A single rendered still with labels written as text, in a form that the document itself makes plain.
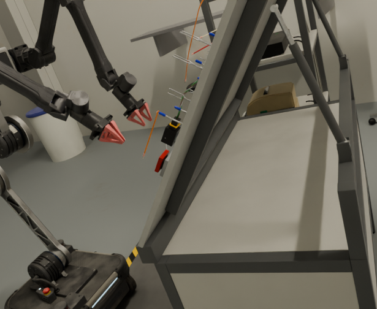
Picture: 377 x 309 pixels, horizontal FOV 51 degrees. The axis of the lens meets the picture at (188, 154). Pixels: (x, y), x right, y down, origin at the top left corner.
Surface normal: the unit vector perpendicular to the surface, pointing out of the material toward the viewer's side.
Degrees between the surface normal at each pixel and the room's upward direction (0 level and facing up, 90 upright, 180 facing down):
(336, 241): 0
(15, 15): 90
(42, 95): 73
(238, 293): 90
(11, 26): 90
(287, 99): 90
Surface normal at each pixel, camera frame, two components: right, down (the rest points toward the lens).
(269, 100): -0.27, 0.44
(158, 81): -0.46, 0.47
